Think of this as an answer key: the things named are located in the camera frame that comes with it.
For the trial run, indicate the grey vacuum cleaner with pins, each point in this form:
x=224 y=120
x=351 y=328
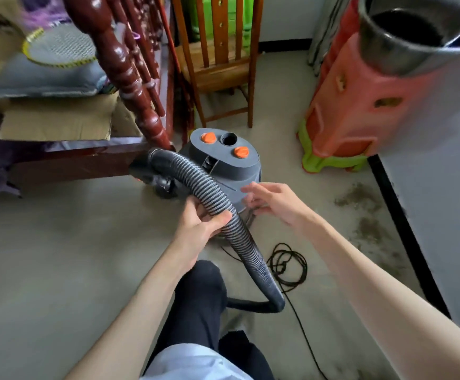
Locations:
x=238 y=174

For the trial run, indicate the person's right hand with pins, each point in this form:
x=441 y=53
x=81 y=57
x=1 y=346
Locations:
x=281 y=201

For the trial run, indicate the orange plastic stool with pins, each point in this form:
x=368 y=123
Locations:
x=352 y=106

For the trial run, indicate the black trousers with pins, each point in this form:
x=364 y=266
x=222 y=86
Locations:
x=198 y=304

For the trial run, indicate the black baseboard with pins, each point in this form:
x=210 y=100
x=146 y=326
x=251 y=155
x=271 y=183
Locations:
x=406 y=233

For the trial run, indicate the person's left hand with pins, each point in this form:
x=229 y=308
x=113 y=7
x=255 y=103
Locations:
x=196 y=237

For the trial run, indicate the red wooden bed frame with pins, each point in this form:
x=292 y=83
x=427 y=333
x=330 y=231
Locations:
x=127 y=75

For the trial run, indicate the yellow badminton racket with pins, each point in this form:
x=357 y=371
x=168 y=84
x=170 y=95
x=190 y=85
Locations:
x=60 y=45

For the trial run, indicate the grey cushion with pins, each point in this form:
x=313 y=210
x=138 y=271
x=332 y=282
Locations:
x=36 y=81

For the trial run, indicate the wooden chair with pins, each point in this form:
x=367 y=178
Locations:
x=218 y=75

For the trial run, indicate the steel basin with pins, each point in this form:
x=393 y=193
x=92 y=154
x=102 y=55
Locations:
x=380 y=55

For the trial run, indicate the stack of green plastic stools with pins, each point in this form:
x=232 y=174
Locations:
x=232 y=15

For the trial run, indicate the person's left forearm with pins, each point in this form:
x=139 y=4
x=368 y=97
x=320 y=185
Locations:
x=127 y=324

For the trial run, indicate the green plastic stool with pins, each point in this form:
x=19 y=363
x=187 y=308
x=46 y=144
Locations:
x=325 y=162

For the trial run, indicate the person's right forearm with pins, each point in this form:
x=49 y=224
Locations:
x=392 y=312

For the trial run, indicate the white shirt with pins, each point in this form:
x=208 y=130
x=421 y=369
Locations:
x=190 y=364

